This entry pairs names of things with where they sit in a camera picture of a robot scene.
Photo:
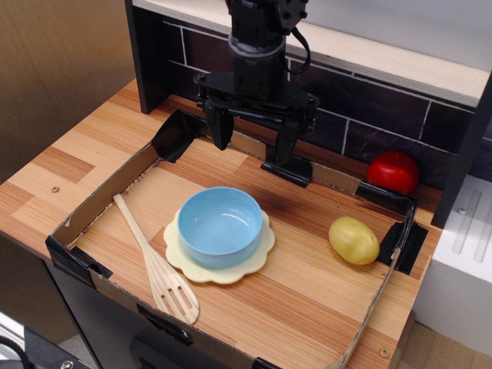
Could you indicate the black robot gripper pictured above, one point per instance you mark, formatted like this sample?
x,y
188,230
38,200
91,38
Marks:
x,y
257,89

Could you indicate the light blue bowl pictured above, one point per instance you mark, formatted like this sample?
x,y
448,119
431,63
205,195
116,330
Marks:
x,y
220,226

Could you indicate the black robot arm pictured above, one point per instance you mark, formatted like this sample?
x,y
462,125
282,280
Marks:
x,y
259,30

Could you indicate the cream scalloped plate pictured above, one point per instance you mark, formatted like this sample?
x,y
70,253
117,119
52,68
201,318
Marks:
x,y
179,258

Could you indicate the brick pattern backsplash panel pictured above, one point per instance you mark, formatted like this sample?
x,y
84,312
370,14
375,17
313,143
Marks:
x,y
376,102

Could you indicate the red toy tomato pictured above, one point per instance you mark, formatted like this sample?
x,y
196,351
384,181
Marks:
x,y
395,171

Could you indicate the yellow toy potato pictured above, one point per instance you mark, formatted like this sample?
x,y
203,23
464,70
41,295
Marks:
x,y
354,241

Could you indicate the wooden slotted spatula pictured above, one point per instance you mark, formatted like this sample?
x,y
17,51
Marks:
x,y
172,294

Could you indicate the cardboard tray border with tape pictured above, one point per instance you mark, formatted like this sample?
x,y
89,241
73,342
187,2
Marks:
x,y
306,308

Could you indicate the white toy sink unit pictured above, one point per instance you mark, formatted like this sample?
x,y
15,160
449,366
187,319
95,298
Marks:
x,y
455,296

